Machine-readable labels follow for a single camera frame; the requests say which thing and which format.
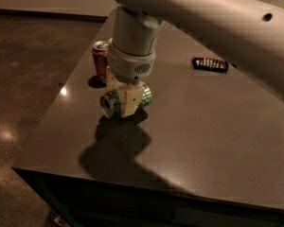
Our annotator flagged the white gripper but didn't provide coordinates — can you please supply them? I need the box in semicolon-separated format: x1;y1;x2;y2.
106;39;156;117

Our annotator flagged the green soda can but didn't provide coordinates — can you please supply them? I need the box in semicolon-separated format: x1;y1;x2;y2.
99;82;152;118

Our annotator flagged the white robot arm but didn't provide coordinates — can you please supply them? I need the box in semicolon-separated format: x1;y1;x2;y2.
108;0;284;101

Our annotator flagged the red soda can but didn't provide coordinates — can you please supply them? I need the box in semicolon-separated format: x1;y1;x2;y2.
92;41;108;82

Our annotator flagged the black snack bar wrapper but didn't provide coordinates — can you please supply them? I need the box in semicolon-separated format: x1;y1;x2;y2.
192;58;228;73

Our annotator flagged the dark cabinet under table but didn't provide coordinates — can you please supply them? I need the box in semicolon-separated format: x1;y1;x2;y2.
13;167;284;227

